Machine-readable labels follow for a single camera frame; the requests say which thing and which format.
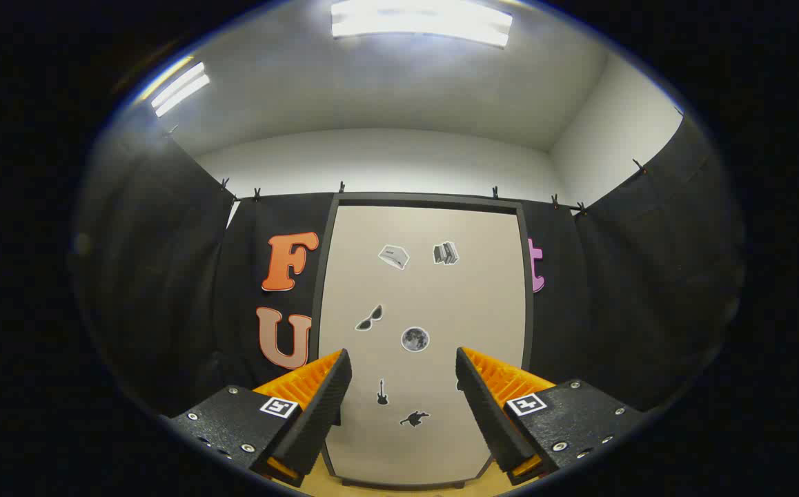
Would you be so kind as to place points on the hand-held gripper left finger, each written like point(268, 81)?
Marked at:
point(317, 421)

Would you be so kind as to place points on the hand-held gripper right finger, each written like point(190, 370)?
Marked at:
point(489, 421)

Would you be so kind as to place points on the beige shoe cabinet door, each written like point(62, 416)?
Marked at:
point(427, 297)

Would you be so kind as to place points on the dark grey shoe cabinet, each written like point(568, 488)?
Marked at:
point(427, 199)

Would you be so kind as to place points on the small ceiling light panel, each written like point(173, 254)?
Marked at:
point(180, 90)

